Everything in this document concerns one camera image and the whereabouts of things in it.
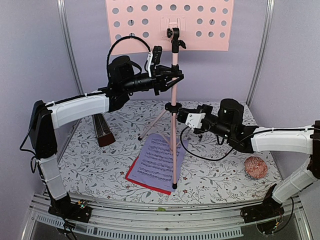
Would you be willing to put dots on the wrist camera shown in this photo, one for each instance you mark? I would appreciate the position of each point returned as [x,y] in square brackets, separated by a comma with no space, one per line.
[153,59]
[194,120]

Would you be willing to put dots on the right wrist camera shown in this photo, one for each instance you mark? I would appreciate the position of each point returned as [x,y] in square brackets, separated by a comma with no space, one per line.
[194,120]

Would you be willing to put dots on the red patterned egg shaker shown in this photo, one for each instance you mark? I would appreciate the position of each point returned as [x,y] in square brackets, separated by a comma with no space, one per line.
[255,167]

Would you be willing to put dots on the purple sheet music page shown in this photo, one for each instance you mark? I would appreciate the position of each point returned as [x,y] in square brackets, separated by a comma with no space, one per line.
[154,166]

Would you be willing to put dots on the right metal frame post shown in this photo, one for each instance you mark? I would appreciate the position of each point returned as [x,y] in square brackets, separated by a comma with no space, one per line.
[269,12]

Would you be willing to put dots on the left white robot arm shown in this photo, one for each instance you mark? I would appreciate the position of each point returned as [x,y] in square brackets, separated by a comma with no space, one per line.
[122,82]

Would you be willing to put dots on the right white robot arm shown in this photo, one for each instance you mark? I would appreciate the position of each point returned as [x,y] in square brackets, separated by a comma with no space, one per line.
[228,124]

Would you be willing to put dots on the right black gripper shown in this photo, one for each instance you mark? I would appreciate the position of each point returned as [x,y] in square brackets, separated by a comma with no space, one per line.
[200,109]

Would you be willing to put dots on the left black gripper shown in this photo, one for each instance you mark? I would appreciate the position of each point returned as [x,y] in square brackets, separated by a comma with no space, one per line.
[160,79]

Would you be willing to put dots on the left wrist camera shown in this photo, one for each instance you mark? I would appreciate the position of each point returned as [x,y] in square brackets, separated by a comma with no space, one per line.
[153,59]

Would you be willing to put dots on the aluminium front rail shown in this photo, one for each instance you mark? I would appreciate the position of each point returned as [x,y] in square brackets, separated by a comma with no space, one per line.
[124,220]

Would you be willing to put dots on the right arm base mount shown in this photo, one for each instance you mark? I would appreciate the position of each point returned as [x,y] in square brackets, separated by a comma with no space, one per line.
[262,211]

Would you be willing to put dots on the brown wooden metronome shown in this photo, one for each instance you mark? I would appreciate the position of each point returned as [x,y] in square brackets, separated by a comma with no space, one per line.
[102,131]

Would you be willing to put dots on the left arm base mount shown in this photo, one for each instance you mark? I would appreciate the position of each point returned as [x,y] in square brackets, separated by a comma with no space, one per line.
[70,211]

